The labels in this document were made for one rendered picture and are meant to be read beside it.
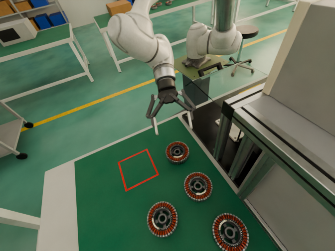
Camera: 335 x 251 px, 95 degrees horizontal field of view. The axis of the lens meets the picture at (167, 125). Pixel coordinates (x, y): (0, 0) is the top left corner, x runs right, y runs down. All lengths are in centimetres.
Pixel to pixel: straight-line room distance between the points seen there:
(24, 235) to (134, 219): 141
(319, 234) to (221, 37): 105
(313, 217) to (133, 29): 67
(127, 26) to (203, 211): 69
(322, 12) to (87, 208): 89
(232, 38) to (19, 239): 227
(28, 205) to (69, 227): 131
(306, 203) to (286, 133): 15
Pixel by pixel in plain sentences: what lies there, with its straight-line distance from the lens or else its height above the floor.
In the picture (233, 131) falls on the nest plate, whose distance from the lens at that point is 83.
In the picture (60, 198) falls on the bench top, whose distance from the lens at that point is 90.
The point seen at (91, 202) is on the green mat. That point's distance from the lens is 80.
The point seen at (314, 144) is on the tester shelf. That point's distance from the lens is 43.
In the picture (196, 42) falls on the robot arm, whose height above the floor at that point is 94.
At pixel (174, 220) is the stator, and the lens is 64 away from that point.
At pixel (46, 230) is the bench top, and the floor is 75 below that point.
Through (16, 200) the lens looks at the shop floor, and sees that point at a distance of 223.
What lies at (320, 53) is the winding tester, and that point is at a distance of 42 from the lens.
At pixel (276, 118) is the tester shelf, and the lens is 45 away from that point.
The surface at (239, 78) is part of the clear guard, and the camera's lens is 65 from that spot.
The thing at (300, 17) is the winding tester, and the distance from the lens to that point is 43.
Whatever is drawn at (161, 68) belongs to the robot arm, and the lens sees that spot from 65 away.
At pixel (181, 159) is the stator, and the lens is 71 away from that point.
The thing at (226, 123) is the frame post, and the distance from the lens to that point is 53.
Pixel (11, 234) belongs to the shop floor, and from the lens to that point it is 208.
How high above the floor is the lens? 141
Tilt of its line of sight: 49 degrees down
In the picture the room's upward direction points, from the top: 11 degrees counter-clockwise
